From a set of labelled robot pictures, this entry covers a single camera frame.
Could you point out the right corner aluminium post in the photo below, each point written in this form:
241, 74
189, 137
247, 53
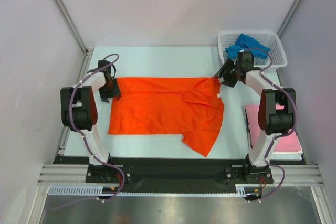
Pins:
288, 17

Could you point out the white folded t shirt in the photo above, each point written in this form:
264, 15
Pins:
286, 156

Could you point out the blue t shirt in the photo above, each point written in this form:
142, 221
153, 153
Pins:
245, 42

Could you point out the corner aluminium post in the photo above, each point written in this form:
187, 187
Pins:
288, 17
60, 5

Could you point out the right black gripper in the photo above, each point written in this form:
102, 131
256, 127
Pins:
228, 64

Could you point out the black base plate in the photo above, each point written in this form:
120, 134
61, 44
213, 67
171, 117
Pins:
186, 176

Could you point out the left corner aluminium post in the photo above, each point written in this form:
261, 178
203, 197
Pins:
60, 5

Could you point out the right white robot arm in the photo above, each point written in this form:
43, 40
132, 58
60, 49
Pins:
277, 117

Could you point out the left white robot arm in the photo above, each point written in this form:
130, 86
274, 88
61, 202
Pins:
79, 113

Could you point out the orange t shirt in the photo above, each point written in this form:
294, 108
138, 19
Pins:
191, 107

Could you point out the pink folded t shirt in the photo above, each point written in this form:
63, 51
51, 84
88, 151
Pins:
286, 144

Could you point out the grey t shirt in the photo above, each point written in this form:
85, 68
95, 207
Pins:
257, 61

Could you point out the white plastic basket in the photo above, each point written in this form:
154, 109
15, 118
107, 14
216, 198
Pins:
266, 38

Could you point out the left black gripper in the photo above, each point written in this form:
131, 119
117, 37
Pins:
115, 92

